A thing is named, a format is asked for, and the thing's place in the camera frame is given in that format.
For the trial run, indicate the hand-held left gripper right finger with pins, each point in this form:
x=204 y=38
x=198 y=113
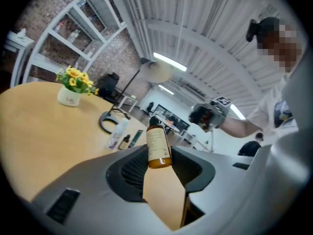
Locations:
x=220 y=180

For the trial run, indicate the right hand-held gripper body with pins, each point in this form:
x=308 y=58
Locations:
x=212 y=114

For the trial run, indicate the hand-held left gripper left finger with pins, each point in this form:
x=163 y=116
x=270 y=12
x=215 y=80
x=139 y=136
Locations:
x=97 y=180

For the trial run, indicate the white small bottle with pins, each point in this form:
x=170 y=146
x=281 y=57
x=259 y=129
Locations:
x=117 y=133

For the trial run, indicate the black cosmetic tube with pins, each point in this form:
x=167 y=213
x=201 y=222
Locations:
x=135 y=138

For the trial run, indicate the person's right forearm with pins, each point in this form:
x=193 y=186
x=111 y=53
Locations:
x=237 y=128

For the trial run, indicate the long ceiling light tube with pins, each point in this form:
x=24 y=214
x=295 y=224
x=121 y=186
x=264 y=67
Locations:
x=166 y=89
x=170 y=61
x=237 y=111

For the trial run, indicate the black framed glass partition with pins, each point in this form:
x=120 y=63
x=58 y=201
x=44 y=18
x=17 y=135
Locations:
x=171 y=117

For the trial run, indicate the person's white printed T-shirt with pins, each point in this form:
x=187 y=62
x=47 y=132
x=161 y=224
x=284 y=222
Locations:
x=266 y=106

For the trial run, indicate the black office chair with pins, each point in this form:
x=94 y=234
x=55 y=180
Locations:
x=150 y=106
x=107 y=84

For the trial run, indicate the black desk lamp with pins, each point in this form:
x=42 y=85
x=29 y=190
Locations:
x=156 y=71

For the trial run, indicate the small white table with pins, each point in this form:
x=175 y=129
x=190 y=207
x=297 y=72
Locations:
x=129 y=99

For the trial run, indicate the sunflowers in white pot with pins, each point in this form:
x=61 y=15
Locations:
x=69 y=98

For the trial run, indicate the black hair clip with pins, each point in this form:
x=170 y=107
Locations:
x=251 y=30

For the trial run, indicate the person's head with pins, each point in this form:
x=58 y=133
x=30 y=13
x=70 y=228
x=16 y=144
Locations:
x=278 y=45

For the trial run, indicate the white metal shelf unit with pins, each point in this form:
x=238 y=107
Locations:
x=49 y=61

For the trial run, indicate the clear plastic bottle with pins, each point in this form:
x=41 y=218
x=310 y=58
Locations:
x=71 y=36
x=77 y=34

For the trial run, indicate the red label jar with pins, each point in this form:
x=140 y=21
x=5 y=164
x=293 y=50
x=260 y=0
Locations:
x=57 y=28

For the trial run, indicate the white side table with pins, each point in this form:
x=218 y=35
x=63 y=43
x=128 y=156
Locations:
x=17 y=41

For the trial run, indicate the white crumpled tissue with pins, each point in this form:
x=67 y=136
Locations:
x=21 y=33

